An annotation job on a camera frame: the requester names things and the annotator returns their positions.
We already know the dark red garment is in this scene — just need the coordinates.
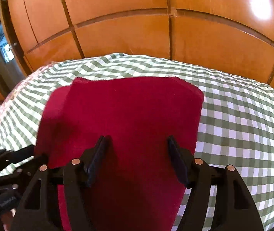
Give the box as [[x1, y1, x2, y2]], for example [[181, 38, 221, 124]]
[[35, 77, 204, 230]]

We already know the green white checkered bedsheet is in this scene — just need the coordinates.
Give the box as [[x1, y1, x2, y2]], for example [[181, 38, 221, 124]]
[[0, 53, 274, 230]]

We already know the person's left hand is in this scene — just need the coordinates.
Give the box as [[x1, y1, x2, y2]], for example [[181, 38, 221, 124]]
[[1, 209, 16, 231]]

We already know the wooden wardrobe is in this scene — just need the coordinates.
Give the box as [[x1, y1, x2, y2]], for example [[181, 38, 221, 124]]
[[0, 0, 274, 88]]

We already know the floral pink quilt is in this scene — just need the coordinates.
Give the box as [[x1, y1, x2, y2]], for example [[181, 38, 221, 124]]
[[0, 62, 58, 132]]

